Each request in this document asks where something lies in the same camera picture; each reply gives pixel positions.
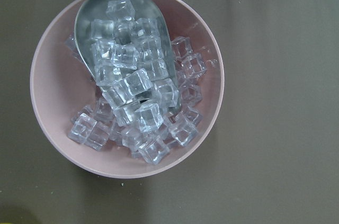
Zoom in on clear plastic ice cubes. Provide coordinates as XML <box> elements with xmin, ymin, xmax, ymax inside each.
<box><xmin>68</xmin><ymin>0</ymin><xmax>221</xmax><ymax>165</ymax></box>

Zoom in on pink plastic bowl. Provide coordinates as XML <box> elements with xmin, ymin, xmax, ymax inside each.
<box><xmin>30</xmin><ymin>0</ymin><xmax>225</xmax><ymax>179</ymax></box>

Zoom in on metal ice scoop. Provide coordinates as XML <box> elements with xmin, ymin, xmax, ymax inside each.
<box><xmin>74</xmin><ymin>0</ymin><xmax>181</xmax><ymax>113</ymax></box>

